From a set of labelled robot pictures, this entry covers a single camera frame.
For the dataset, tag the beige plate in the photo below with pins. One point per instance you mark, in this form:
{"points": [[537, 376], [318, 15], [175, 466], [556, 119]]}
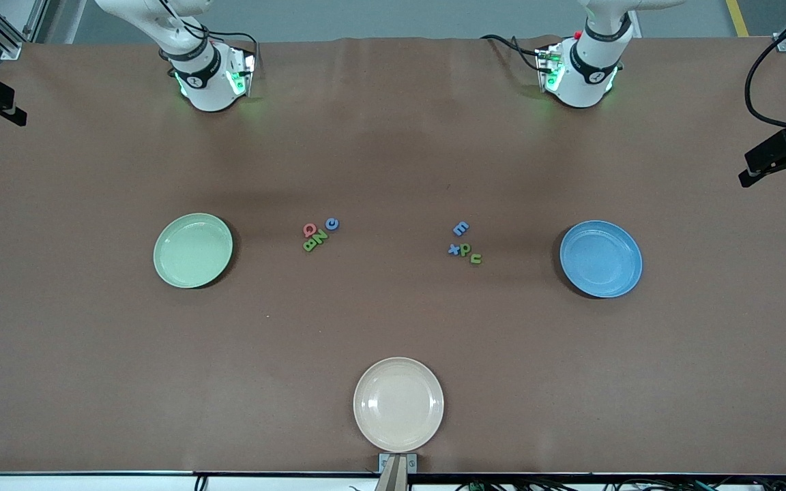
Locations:
{"points": [[398, 404]]}

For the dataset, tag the green foam letter B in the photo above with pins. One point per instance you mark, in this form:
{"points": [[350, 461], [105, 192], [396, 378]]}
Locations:
{"points": [[309, 245]]}

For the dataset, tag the dark green foam letter u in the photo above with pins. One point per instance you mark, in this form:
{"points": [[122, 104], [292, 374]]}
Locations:
{"points": [[476, 262]]}

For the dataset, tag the brown table cover mat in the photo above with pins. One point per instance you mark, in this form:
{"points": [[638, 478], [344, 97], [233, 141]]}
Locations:
{"points": [[393, 136]]}

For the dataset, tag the blue foam letter E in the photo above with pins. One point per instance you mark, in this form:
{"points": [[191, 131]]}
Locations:
{"points": [[460, 229]]}

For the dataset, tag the green foam letter N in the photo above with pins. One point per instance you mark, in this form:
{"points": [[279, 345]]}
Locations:
{"points": [[321, 236]]}

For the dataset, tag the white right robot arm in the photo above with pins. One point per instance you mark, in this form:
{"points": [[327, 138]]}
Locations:
{"points": [[209, 82]]}

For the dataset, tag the red foam letter Q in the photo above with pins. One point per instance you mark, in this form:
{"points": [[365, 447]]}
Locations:
{"points": [[305, 230]]}

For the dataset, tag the light green plate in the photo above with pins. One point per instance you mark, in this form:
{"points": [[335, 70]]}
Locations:
{"points": [[192, 252]]}

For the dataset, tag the green foam letter p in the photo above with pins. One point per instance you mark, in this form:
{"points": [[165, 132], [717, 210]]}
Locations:
{"points": [[462, 250]]}

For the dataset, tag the blue plate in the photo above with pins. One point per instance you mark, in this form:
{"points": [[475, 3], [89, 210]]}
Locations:
{"points": [[601, 259]]}

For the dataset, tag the blue foam letter C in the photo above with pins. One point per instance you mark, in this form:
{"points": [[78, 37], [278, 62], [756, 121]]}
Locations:
{"points": [[327, 224]]}

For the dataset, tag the black table edge rail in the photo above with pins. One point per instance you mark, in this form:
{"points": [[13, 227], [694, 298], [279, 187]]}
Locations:
{"points": [[570, 475]]}

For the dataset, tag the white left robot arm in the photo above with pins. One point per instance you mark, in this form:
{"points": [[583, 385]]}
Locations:
{"points": [[587, 75]]}

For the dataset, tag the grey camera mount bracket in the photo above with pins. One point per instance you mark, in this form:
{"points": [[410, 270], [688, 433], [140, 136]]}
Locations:
{"points": [[398, 477]]}

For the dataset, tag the silver base connector plate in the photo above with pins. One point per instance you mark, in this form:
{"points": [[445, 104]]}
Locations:
{"points": [[544, 65], [246, 68]]}

